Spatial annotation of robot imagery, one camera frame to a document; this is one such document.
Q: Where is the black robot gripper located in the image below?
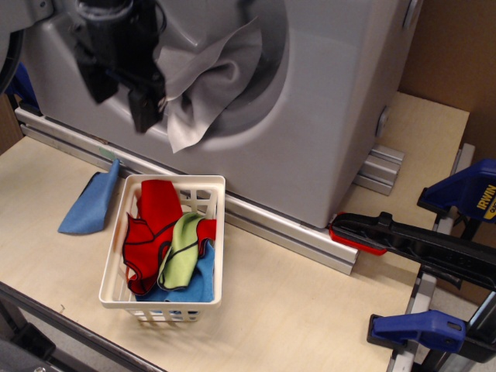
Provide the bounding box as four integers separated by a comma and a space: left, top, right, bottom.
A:
73, 15, 166, 134

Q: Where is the grey cloth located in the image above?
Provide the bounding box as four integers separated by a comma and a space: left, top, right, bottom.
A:
157, 19, 262, 153

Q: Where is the white plastic laundry basket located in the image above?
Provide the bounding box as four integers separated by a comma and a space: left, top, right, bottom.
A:
99, 175, 226, 322

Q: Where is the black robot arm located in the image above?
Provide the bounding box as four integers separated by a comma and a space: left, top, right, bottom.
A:
73, 1, 167, 133

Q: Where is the washing machine door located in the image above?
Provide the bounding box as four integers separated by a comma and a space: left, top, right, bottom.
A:
1, 0, 55, 94

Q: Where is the grey toy washing machine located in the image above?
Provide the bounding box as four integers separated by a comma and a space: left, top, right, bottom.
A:
22, 1, 422, 227

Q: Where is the red cloth with black trim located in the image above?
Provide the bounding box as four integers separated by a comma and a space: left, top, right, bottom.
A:
122, 180, 217, 295

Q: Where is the blue cloth on table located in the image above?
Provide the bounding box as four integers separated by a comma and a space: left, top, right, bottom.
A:
57, 159, 120, 235

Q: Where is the green cloth with black trim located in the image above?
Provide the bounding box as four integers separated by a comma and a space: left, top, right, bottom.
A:
157, 212, 212, 291

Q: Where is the blue cloth in basket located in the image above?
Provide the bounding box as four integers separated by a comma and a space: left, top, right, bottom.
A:
135, 239, 215, 302

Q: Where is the short aluminium extrusion block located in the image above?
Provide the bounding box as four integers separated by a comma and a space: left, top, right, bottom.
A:
353, 144, 405, 196

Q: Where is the brown cardboard panel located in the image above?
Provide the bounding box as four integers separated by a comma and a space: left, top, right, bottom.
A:
399, 1, 495, 161

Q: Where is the blue Irwin clamp upper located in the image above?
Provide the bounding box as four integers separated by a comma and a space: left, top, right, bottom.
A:
417, 159, 495, 223

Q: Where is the blue clamp lower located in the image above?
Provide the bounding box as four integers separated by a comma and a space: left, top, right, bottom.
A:
366, 309, 496, 364

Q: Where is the long aluminium extrusion rail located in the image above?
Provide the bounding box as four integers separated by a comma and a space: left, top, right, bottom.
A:
15, 108, 358, 275

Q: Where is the black metal table frame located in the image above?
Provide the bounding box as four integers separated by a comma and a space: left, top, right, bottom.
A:
1, 283, 162, 371

